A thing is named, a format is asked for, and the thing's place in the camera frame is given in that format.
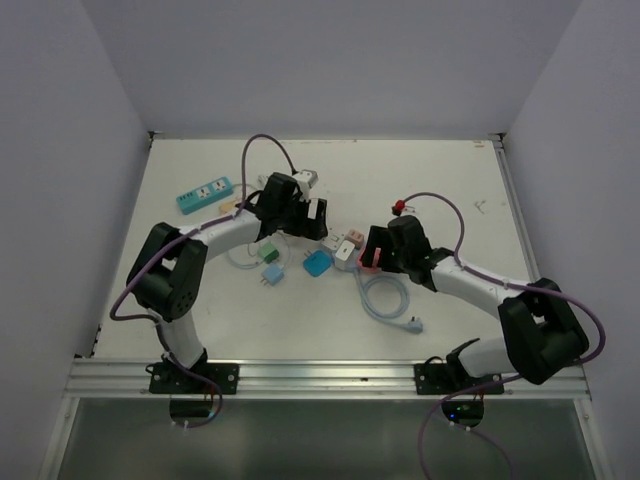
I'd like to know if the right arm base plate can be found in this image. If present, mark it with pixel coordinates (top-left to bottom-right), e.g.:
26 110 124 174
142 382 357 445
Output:
413 362 504 396

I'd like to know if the teal power strip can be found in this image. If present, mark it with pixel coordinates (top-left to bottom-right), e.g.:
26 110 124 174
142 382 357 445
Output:
176 176 234 215

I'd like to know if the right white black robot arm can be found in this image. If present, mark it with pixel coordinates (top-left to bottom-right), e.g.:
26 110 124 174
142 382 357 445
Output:
361 215 589 393

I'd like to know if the light blue charger plug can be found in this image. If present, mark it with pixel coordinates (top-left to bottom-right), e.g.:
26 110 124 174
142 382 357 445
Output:
261 264 285 286

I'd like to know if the brown pink cube adapter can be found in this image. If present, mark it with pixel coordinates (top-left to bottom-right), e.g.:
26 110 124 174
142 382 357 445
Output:
345 229 366 249

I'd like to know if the aluminium front rail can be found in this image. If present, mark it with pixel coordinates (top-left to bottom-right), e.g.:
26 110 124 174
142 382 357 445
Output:
64 357 594 400

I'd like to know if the red pink cube adapter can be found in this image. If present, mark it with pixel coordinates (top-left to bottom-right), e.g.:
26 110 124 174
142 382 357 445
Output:
356 246 382 274

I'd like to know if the green charger plug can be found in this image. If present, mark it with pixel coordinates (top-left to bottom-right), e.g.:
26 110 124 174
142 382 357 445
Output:
257 242 280 264

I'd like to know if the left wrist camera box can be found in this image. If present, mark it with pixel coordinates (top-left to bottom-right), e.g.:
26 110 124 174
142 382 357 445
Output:
293 169 319 195

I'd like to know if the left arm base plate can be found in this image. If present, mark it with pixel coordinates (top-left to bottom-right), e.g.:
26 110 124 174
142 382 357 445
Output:
145 361 240 395

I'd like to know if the white cube adapter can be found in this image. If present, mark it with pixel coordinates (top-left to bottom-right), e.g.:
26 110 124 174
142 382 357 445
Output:
320 233 357 272

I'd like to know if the blue cube socket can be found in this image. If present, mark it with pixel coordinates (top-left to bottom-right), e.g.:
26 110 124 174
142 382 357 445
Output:
302 250 332 278

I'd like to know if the light blue socket cord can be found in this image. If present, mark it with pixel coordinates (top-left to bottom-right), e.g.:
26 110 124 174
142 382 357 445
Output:
352 267 427 337

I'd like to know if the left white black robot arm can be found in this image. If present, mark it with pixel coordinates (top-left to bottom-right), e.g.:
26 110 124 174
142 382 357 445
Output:
110 170 328 393

